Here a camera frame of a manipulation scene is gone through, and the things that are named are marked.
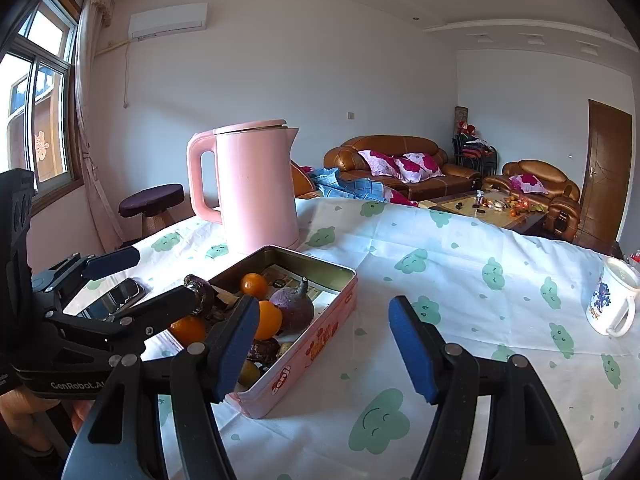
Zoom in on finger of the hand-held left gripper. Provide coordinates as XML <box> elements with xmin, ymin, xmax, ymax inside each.
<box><xmin>31</xmin><ymin>246</ymin><xmax>141</xmax><ymax>297</ymax></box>
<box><xmin>45</xmin><ymin>285</ymin><xmax>202</xmax><ymax>362</ymax></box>

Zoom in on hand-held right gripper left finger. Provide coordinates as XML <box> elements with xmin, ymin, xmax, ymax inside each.
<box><xmin>62</xmin><ymin>294</ymin><xmax>261</xmax><ymax>480</ymax></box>

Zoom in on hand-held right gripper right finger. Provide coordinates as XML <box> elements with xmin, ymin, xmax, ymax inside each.
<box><xmin>388</xmin><ymin>295</ymin><xmax>583</xmax><ymax>480</ymax></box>

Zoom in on small yellow kumquat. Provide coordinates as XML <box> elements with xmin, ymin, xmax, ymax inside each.
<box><xmin>237</xmin><ymin>361</ymin><xmax>261</xmax><ymax>389</ymax></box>

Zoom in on orange mandarin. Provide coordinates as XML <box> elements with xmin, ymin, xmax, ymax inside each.
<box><xmin>170</xmin><ymin>316</ymin><xmax>207</xmax><ymax>347</ymax></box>
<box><xmin>252</xmin><ymin>300</ymin><xmax>283</xmax><ymax>341</ymax></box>
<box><xmin>240</xmin><ymin>272</ymin><xmax>269</xmax><ymax>298</ymax></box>

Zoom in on brown taro chunk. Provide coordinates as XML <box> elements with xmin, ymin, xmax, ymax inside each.
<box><xmin>184</xmin><ymin>274</ymin><xmax>217</xmax><ymax>317</ymax></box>

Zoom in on pink metal tin box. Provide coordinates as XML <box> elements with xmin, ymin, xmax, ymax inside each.
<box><xmin>207</xmin><ymin>245</ymin><xmax>359</xmax><ymax>420</ymax></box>

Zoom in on person's left hand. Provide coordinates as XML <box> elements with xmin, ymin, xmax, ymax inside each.
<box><xmin>0</xmin><ymin>391</ymin><xmax>95</xmax><ymax>457</ymax></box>

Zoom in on black smartphone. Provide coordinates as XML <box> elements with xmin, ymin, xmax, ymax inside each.
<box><xmin>75</xmin><ymin>277</ymin><xmax>151</xmax><ymax>322</ymax></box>

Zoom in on white green-cloud tablecloth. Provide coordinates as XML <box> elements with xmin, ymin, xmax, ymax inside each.
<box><xmin>65</xmin><ymin>195</ymin><xmax>640</xmax><ymax>480</ymax></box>

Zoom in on dark purple stool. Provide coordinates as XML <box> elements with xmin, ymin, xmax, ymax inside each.
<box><xmin>118</xmin><ymin>184</ymin><xmax>185</xmax><ymax>239</ymax></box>

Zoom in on wooden coffee table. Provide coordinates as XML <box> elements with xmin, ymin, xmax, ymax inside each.
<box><xmin>417</xmin><ymin>190</ymin><xmax>548</xmax><ymax>236</ymax></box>

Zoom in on pale pink curtain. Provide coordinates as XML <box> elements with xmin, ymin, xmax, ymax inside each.
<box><xmin>75</xmin><ymin>0</ymin><xmax>127</xmax><ymax>252</ymax></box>

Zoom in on pink electric kettle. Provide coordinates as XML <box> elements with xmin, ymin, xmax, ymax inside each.
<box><xmin>187</xmin><ymin>119</ymin><xmax>301</xmax><ymax>256</ymax></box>

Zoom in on pile of small snacks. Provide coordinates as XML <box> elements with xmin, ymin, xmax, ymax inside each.
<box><xmin>472</xmin><ymin>190</ymin><xmax>539</xmax><ymax>217</ymax></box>

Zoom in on glass window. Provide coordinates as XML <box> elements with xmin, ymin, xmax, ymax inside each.
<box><xmin>0</xmin><ymin>0</ymin><xmax>84</xmax><ymax>197</ymax></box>

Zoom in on blue checked cloth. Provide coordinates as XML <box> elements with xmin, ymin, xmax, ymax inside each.
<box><xmin>307</xmin><ymin>167</ymin><xmax>396</xmax><ymax>204</ymax></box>

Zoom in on pink floral pillow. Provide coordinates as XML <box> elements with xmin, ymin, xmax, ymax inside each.
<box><xmin>509</xmin><ymin>174</ymin><xmax>548</xmax><ymax>195</ymax></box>
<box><xmin>357</xmin><ymin>150</ymin><xmax>402</xmax><ymax>179</ymax></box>
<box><xmin>395</xmin><ymin>152</ymin><xmax>445</xmax><ymax>183</ymax></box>

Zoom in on brown leather sofa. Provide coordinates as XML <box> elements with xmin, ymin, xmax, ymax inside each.
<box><xmin>323</xmin><ymin>135</ymin><xmax>483</xmax><ymax>202</ymax></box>

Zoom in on white printed mug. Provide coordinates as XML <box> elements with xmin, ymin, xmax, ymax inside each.
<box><xmin>586</xmin><ymin>257</ymin><xmax>640</xmax><ymax>337</ymax></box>

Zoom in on brown leather armchair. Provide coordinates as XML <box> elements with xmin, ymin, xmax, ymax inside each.
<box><xmin>482</xmin><ymin>159</ymin><xmax>582</xmax><ymax>239</ymax></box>

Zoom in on stacked dark chairs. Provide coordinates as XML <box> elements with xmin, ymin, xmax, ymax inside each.
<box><xmin>451</xmin><ymin>132</ymin><xmax>498</xmax><ymax>176</ymax></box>

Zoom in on white air conditioner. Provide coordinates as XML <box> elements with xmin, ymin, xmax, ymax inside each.
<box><xmin>129</xmin><ymin>2</ymin><xmax>208</xmax><ymax>41</ymax></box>

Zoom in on brown wooden door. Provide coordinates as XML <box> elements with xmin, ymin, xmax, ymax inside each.
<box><xmin>580</xmin><ymin>99</ymin><xmax>633</xmax><ymax>243</ymax></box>

